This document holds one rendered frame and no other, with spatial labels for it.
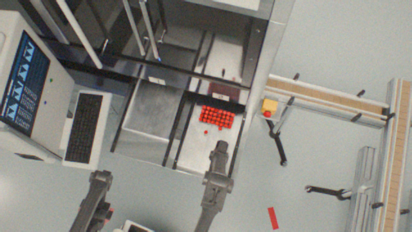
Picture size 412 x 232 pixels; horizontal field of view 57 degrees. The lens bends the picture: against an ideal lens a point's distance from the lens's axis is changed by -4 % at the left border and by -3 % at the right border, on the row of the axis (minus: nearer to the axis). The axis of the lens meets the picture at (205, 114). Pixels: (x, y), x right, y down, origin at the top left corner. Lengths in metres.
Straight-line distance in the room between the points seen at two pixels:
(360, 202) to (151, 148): 1.28
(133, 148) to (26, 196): 1.32
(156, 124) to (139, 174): 0.92
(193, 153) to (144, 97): 0.41
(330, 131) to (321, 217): 0.66
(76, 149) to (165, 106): 0.54
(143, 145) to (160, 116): 0.18
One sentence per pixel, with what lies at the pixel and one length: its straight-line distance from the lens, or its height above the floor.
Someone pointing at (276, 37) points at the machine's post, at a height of 1.71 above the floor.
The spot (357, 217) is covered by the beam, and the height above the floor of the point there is 0.55.
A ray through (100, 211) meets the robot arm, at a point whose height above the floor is 1.26.
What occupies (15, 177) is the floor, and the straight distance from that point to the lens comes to 3.27.
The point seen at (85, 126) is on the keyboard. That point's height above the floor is 0.83.
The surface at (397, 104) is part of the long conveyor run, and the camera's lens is 2.28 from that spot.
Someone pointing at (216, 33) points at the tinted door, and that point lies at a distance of 1.46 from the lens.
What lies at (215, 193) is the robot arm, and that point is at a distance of 1.37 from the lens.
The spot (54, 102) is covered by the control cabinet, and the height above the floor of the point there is 1.01.
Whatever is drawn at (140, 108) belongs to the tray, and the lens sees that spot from 2.15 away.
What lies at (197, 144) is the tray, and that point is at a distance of 2.07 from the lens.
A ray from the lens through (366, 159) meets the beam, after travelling 2.58.
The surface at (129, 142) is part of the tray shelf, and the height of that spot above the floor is 0.88.
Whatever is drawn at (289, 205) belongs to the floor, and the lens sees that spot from 2.96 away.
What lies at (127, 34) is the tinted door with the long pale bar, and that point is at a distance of 1.70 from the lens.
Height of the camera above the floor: 2.89
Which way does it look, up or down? 72 degrees down
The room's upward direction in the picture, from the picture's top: 1 degrees counter-clockwise
